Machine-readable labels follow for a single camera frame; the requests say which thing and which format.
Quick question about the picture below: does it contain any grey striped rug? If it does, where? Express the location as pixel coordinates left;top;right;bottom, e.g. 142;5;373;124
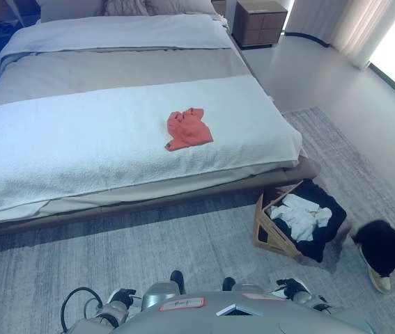
0;106;395;334

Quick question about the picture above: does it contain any silver robot torso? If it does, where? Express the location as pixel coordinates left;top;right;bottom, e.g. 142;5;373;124
111;291;375;334

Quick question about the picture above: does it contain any brown bed frame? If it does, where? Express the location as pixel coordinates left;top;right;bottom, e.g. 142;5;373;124
0;157;323;241

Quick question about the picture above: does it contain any person's black trouser leg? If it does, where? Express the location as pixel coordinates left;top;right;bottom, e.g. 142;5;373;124
351;219;395;279

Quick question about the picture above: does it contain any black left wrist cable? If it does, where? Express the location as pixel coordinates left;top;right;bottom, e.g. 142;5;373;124
60;286;104;333

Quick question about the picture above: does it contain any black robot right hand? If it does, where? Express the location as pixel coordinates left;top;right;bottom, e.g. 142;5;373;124
269;278;310;301

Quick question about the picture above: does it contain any silver robot left leg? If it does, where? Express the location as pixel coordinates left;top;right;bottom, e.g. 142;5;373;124
140;270;187;311

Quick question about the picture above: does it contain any wooden basket with white cloth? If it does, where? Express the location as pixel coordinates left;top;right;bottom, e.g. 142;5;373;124
251;179;307;261

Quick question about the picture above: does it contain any white clothes pile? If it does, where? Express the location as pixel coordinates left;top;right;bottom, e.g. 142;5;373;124
269;193;334;244

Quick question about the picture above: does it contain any tan person's shoe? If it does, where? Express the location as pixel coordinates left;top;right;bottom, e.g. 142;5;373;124
358;243;392;295

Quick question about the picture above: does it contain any orange cloth garment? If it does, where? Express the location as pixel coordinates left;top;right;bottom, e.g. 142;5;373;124
164;107;215;152

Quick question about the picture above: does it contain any brown wooden nightstand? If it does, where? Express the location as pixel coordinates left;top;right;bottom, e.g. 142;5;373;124
231;0;289;49

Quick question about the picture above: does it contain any silver robot right leg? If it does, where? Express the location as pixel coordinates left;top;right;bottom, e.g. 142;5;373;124
220;276;268;301

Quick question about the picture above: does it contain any black fabric basket liner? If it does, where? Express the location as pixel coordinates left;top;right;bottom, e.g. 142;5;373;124
258;178;348;264

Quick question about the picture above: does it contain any white folded bed sheet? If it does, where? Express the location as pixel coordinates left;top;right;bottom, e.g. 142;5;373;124
0;13;233;90

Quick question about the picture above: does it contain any plain white pillow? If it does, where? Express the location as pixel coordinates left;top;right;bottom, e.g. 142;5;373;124
144;0;219;16
39;0;104;22

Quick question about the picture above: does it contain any white sheer curtain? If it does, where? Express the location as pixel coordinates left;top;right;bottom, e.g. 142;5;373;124
283;0;395;71

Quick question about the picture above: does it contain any grey patterned pillow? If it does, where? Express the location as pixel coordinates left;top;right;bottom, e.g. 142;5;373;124
93;0;150;17

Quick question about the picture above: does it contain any silver robot leg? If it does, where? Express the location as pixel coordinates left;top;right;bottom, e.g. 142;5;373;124
220;276;268;301
140;270;187;311

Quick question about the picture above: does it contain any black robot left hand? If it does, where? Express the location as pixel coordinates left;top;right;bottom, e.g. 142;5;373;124
109;289;139;308

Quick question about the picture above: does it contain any bed with white cover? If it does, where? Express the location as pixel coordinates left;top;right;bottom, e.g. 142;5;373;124
0;74;304;219

